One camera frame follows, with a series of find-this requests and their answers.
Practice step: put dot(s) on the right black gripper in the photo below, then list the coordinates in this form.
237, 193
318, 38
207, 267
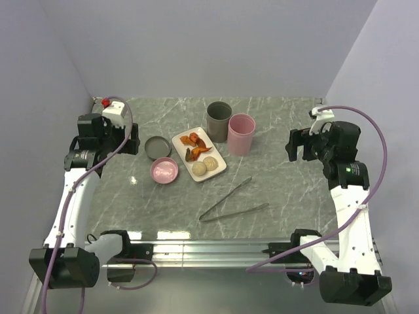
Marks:
300, 137

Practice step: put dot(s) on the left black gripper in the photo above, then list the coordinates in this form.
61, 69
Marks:
131, 145

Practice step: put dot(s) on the roasted chicken wing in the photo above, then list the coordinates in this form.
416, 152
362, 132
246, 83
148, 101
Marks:
193, 155

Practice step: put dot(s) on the steamed bun front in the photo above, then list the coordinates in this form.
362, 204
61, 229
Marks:
199, 169

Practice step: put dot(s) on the steamed bun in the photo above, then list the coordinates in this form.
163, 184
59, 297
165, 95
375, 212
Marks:
199, 169
211, 163

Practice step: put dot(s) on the metal tongs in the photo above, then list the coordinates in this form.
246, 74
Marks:
230, 207

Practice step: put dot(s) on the steamed bun back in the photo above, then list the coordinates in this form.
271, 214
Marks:
211, 163

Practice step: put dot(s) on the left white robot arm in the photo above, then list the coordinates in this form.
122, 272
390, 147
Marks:
64, 261

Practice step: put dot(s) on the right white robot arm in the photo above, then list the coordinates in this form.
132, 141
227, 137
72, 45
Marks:
353, 276

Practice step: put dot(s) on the grey round lid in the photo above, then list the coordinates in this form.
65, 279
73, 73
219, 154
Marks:
157, 147

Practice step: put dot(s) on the pink cylindrical container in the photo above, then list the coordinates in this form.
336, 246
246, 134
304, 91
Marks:
241, 129

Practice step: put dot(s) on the pink round lid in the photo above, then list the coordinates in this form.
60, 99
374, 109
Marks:
164, 170

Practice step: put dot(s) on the white rectangular plate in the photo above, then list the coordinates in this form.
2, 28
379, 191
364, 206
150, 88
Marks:
181, 150

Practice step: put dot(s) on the fried chicken piece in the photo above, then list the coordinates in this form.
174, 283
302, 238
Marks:
193, 140

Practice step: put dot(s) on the grey cylindrical container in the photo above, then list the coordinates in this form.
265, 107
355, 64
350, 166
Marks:
218, 116

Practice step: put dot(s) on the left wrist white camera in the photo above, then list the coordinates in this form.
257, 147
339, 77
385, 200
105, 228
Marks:
115, 111

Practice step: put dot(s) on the wrist white camera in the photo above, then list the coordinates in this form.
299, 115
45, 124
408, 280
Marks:
115, 111
320, 117

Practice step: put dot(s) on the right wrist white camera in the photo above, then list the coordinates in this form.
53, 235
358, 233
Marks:
320, 117

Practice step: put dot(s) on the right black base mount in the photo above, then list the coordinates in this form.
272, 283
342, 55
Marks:
274, 249

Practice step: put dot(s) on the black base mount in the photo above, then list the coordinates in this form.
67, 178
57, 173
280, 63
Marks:
274, 249
140, 252

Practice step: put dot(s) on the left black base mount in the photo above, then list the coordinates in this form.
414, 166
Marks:
140, 252

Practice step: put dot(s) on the aluminium rail frame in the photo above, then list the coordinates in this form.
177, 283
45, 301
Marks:
187, 276

